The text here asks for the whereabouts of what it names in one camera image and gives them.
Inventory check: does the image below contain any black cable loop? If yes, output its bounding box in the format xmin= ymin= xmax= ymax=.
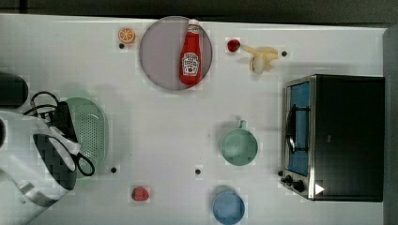
xmin=23 ymin=90 xmax=61 ymax=117

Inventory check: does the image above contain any red tomato toy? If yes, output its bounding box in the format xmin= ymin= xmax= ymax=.
xmin=227 ymin=39 xmax=240 ymax=53

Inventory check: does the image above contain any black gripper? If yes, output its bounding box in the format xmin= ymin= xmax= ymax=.
xmin=52 ymin=101 xmax=78 ymax=143

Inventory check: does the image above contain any red plush ketchup bottle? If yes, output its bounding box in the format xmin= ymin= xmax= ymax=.
xmin=179 ymin=20 xmax=202 ymax=86

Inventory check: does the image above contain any blue plastic cup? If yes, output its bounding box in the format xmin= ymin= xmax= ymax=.
xmin=212 ymin=188 xmax=246 ymax=225

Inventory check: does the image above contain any green plastic strainer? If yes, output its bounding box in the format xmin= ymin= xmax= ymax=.
xmin=66 ymin=97 xmax=108 ymax=172

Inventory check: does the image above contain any orange slice toy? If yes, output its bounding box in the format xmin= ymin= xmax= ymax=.
xmin=118 ymin=28 xmax=136 ymax=44

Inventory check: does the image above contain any black toaster oven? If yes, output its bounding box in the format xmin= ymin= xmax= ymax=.
xmin=278 ymin=74 xmax=385 ymax=203

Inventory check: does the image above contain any peeled banana toy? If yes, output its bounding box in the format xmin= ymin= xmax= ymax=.
xmin=243 ymin=46 xmax=279 ymax=75

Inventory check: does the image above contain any red strawberry toy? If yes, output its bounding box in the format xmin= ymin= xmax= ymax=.
xmin=131 ymin=187 xmax=149 ymax=202

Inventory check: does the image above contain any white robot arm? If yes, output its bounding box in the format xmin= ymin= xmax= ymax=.
xmin=1 ymin=111 xmax=80 ymax=225

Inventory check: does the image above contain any green plastic cup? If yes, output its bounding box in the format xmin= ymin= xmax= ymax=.
xmin=220 ymin=120 xmax=258 ymax=166

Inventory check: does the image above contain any black dark object at edge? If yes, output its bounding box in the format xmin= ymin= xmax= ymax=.
xmin=0 ymin=72 xmax=28 ymax=109

